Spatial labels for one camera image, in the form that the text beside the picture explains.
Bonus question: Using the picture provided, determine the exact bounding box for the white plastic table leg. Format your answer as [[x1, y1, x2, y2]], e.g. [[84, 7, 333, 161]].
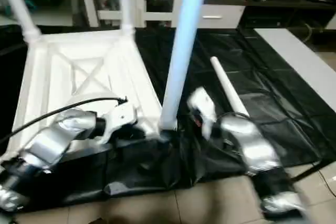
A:
[[209, 56, 250, 118], [159, 0, 211, 131], [0, 0, 42, 44], [117, 0, 137, 34]]

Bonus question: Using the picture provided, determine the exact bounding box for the white plastic table top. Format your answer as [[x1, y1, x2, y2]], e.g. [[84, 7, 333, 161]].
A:
[[8, 28, 177, 152]]

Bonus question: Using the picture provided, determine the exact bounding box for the black work mat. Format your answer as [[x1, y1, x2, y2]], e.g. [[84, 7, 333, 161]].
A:
[[0, 24, 336, 207]]

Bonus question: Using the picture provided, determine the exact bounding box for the white drawer unit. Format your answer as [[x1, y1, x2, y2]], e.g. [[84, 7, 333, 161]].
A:
[[198, 4, 246, 30]]

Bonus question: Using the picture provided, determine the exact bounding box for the black metal stand leg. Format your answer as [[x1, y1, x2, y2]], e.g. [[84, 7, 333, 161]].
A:
[[290, 160, 336, 184]]

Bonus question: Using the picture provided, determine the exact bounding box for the white flat board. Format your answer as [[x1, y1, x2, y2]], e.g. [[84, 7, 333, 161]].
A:
[[254, 28, 336, 112]]

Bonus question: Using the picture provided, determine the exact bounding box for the dark low sideboard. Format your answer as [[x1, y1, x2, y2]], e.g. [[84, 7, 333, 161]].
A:
[[226, 0, 336, 31]]

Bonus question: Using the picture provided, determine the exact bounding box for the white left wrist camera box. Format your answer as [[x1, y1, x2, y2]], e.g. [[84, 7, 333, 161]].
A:
[[102, 100, 139, 144]]

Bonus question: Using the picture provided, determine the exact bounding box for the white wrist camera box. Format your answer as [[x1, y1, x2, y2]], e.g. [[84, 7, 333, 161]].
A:
[[102, 100, 139, 144], [187, 88, 217, 138]]

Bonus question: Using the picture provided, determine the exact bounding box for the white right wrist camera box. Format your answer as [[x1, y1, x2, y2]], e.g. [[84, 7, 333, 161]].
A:
[[187, 88, 217, 138]]

